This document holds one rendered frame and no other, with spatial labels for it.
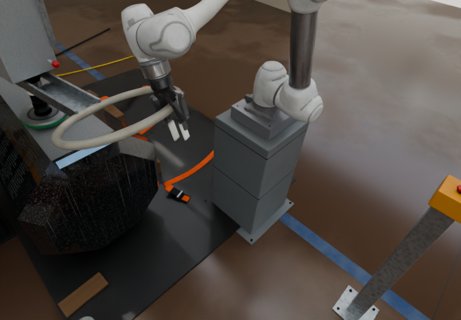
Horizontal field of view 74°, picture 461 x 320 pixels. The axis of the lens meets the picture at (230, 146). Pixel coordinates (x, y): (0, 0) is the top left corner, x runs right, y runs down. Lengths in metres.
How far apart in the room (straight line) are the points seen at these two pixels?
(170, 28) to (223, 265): 1.59
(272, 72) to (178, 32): 0.84
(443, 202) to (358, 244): 1.16
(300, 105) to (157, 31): 0.85
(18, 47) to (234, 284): 1.65
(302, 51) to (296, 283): 1.40
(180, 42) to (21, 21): 0.91
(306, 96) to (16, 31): 1.25
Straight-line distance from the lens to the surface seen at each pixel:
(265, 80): 1.56
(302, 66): 1.35
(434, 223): 1.41
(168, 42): 0.79
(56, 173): 1.64
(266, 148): 1.59
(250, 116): 1.67
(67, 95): 1.57
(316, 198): 2.51
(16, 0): 1.56
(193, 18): 0.88
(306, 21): 1.23
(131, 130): 0.98
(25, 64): 1.62
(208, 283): 2.02
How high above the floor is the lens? 1.85
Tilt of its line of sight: 42 degrees down
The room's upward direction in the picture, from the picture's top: 5 degrees clockwise
